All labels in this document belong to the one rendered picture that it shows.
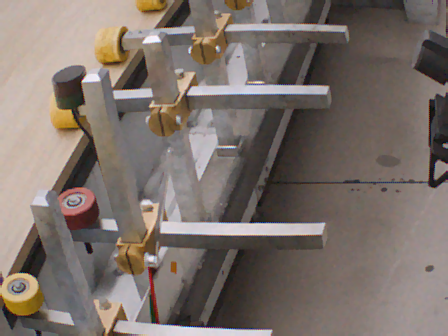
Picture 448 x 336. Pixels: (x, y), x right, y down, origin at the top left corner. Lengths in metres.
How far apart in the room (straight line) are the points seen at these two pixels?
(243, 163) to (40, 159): 0.45
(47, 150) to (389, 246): 1.33
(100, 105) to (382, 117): 2.11
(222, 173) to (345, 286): 0.85
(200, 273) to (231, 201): 0.21
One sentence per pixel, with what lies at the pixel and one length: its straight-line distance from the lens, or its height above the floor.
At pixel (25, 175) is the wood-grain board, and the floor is 0.90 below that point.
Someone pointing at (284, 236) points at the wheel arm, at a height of 0.86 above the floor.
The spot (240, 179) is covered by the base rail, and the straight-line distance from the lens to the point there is 2.21.
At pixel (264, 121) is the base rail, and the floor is 0.70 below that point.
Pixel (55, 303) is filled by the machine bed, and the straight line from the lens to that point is 1.97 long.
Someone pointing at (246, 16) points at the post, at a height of 0.89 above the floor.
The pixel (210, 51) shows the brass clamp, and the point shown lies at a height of 0.95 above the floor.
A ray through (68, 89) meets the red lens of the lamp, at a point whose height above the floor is 1.16.
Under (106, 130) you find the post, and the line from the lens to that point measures 1.69.
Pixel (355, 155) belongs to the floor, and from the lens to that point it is 3.50.
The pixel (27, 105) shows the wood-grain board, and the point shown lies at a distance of 2.24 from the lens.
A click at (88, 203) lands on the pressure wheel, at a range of 1.85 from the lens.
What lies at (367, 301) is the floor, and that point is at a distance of 2.92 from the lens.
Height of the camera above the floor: 1.90
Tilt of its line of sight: 32 degrees down
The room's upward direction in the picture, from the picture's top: 12 degrees counter-clockwise
